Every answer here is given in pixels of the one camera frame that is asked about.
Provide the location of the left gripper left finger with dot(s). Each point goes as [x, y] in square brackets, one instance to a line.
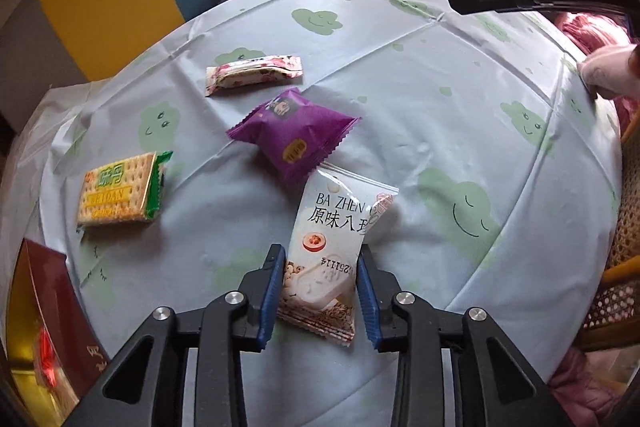
[238, 321]

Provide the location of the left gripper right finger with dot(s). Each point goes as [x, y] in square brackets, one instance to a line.
[400, 322]

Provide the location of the white Ba Zhen snack packet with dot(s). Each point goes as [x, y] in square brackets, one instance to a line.
[338, 208]

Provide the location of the purple pastry packet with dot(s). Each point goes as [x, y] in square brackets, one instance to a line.
[293, 133]

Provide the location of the green cracker pack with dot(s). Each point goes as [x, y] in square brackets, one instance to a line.
[127, 190]

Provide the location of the gold and maroon tin box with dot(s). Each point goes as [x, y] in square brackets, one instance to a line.
[53, 354]

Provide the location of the rattan chair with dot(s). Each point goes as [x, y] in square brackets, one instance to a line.
[612, 321]

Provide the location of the pink floral snack bar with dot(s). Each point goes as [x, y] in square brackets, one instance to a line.
[257, 70]

